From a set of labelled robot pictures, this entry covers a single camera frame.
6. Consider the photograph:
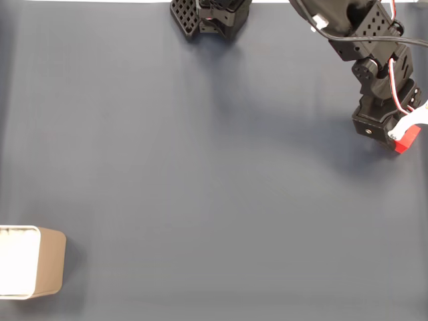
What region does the red cube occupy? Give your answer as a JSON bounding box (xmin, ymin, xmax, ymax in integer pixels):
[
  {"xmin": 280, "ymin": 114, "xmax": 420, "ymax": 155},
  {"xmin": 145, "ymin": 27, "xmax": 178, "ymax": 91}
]
[{"xmin": 393, "ymin": 124, "xmax": 421, "ymax": 155}]

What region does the beige box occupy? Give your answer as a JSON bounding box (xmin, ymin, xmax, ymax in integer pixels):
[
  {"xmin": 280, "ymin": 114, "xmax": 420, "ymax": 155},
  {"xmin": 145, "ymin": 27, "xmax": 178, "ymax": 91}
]
[{"xmin": 0, "ymin": 225, "xmax": 67, "ymax": 302}]

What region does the white and red servo wire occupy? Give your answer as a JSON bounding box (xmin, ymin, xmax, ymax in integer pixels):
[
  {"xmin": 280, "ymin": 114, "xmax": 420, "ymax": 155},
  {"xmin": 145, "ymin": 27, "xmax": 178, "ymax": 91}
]
[{"xmin": 387, "ymin": 0, "xmax": 411, "ymax": 117}]

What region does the camera board on white mount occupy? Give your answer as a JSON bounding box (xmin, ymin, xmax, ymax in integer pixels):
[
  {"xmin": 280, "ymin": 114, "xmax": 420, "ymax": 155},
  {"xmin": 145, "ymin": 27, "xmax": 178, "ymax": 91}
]
[{"xmin": 387, "ymin": 100, "xmax": 428, "ymax": 141}]

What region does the black camera cable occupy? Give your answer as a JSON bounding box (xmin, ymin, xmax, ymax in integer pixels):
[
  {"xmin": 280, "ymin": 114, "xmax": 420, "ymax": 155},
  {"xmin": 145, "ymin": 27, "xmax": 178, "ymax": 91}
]
[{"xmin": 293, "ymin": 0, "xmax": 428, "ymax": 47}]

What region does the white paper padding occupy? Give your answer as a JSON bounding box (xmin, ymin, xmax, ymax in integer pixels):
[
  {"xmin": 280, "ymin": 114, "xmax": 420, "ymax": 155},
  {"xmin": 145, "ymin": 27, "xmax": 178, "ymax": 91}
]
[{"xmin": 0, "ymin": 228, "xmax": 38, "ymax": 297}]

